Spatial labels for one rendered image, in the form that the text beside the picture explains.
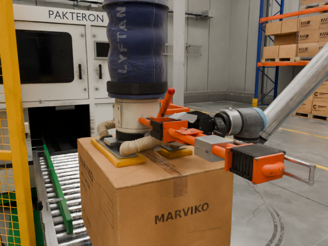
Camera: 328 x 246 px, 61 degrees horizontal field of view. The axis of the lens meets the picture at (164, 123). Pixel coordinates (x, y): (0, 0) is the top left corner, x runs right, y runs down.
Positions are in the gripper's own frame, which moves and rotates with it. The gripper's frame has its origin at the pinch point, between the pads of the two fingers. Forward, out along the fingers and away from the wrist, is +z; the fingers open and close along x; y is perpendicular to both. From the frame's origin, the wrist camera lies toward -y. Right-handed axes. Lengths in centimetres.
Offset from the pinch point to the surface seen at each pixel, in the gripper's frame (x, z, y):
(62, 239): -67, 27, 67
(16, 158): -22, 44, 68
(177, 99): -25, -160, 273
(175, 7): 101, -158, 277
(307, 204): -121, -216, 100
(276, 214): -121, -171, 100
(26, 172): -30, 41, 69
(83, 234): -68, 17, 67
